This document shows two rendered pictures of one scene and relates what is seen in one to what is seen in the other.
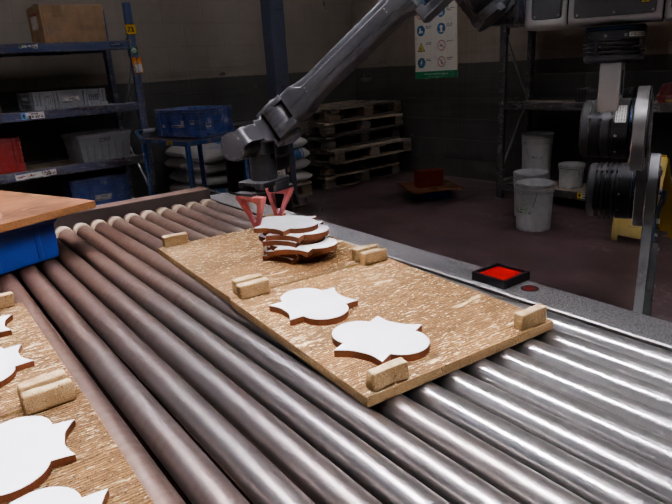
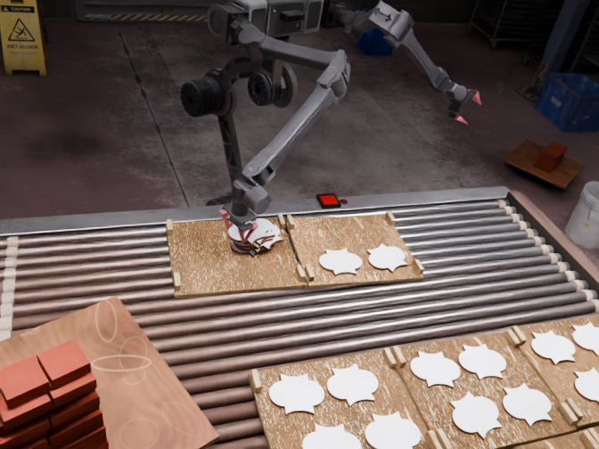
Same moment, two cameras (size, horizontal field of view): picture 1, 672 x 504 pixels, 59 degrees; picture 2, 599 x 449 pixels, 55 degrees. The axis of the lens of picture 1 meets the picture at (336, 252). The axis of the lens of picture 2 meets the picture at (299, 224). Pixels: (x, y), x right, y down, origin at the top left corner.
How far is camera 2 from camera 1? 1.92 m
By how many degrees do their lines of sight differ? 70
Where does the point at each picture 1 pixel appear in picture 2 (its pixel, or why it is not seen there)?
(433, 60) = not seen: outside the picture
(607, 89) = (277, 71)
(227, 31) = not seen: outside the picture
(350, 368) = (402, 273)
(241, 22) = not seen: outside the picture
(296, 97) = (277, 160)
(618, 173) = (212, 88)
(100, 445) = (432, 346)
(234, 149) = (263, 207)
